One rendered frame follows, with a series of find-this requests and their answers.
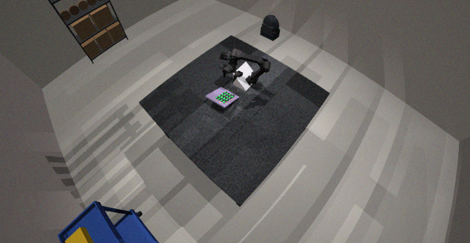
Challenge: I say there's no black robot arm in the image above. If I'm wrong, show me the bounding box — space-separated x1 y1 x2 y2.
220 49 271 84

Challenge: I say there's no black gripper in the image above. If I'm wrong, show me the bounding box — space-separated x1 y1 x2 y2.
219 62 243 82

